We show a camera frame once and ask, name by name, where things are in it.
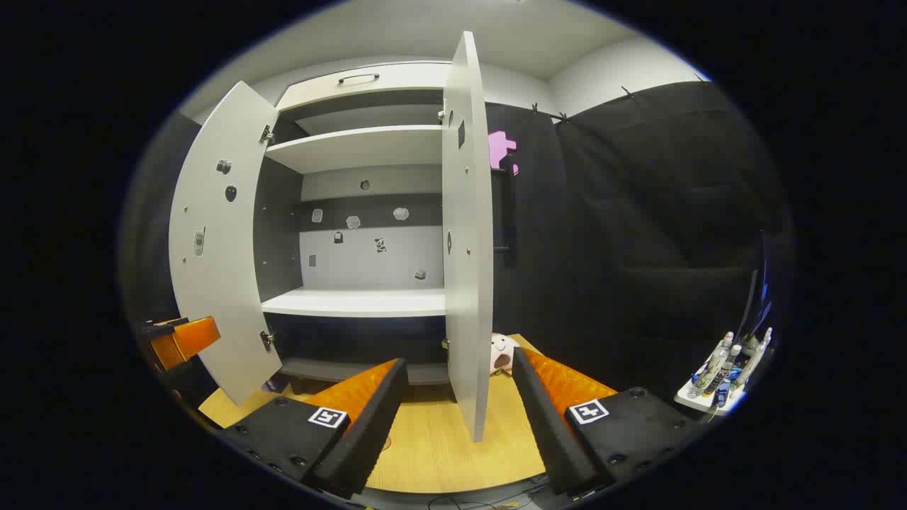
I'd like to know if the white open cabinet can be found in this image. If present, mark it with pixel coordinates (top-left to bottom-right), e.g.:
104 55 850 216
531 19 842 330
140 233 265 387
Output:
255 62 454 397

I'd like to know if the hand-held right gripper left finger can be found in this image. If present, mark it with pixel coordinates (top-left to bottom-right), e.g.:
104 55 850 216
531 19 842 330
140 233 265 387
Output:
223 358 410 500

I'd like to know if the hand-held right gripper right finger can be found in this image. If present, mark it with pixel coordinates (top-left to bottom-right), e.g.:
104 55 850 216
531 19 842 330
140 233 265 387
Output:
512 347 699 497

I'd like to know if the white smiling plush toy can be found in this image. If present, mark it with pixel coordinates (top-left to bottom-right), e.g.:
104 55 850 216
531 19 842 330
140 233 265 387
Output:
489 333 520 376

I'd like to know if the black backdrop cloth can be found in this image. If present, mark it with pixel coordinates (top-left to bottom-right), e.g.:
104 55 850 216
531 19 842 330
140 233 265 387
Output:
120 80 791 404

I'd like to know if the white cabinet door with hinges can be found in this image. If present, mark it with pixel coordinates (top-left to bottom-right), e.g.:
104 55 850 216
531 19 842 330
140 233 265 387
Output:
168 80 284 406

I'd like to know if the white tray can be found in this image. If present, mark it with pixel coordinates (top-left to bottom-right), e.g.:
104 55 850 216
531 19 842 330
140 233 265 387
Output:
673 368 745 415

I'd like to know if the clear bottle white cap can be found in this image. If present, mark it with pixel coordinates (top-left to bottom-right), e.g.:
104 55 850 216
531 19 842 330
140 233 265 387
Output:
698 331 734 394
712 345 743 397
737 327 773 387

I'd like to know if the white cabinet door black handle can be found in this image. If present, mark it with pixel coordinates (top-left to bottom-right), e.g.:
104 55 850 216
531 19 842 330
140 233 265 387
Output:
441 30 495 443

